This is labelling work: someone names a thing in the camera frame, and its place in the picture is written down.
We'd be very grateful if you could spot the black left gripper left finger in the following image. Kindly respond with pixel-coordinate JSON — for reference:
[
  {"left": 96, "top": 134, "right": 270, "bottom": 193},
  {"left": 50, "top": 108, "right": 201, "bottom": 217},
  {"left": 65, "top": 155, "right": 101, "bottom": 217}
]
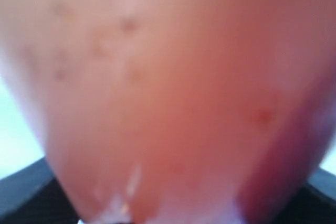
[{"left": 1, "top": 158, "right": 80, "bottom": 224}]

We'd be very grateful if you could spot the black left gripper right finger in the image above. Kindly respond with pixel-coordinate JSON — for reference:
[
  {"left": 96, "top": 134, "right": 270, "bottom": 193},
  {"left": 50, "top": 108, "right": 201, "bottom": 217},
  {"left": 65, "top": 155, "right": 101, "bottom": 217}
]
[{"left": 293, "top": 168, "right": 335, "bottom": 224}]

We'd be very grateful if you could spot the red sauce squeeze bottle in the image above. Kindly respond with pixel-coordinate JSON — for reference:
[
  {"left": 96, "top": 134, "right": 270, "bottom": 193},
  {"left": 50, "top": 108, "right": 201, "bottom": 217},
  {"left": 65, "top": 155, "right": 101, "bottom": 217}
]
[{"left": 1, "top": 0, "right": 335, "bottom": 223}]

